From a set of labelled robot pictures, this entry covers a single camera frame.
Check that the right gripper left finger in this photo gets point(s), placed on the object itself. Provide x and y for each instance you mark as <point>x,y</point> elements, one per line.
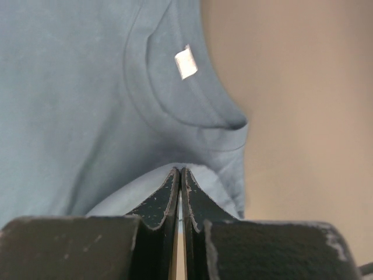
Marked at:
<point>138,245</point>

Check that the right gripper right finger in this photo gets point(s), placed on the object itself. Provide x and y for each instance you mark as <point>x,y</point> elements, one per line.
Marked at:
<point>220,246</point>

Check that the grey-blue t shirt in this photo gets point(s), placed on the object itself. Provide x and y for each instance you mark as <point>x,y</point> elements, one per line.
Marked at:
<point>101,99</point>

